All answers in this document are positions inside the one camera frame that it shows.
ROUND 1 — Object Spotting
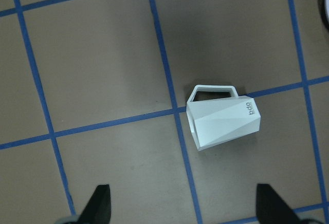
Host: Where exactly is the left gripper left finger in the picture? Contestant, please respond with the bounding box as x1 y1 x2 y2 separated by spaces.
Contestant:
77 184 112 223

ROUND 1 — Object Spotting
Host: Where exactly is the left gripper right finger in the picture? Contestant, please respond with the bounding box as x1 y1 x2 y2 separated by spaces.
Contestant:
256 183 300 223

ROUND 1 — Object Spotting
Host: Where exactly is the white faceted cup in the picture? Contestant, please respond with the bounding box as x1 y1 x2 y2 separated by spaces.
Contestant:
186 85 261 151

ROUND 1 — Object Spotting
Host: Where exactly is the lavender plate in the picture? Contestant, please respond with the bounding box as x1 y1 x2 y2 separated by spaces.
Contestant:
317 0 328 31

